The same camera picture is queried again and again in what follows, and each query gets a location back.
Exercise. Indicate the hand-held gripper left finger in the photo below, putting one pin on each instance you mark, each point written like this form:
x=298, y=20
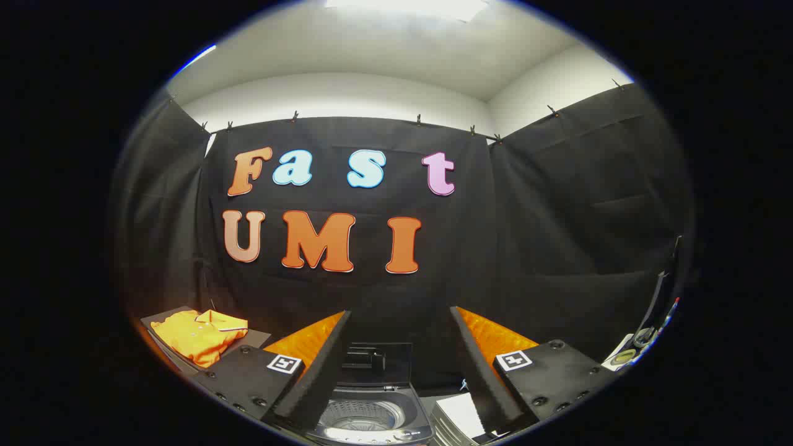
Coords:
x=322, y=371

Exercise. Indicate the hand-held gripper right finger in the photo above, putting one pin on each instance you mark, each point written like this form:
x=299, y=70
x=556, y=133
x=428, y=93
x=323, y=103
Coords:
x=480, y=371

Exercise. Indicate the grey washing machine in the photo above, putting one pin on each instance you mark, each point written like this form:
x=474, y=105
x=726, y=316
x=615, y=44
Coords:
x=409, y=409

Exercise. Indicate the orange polo shirt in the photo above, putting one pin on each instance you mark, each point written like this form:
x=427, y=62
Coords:
x=192, y=337

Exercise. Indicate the white paper stack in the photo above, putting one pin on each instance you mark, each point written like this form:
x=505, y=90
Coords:
x=461, y=415

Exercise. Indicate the grey side table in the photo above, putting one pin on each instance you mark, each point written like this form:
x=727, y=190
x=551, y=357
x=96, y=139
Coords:
x=255, y=339

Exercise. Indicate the black backdrop cloth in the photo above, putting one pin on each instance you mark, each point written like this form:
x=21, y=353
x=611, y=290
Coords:
x=495, y=248

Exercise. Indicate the ceiling light panel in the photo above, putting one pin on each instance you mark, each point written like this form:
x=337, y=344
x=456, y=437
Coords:
x=409, y=7

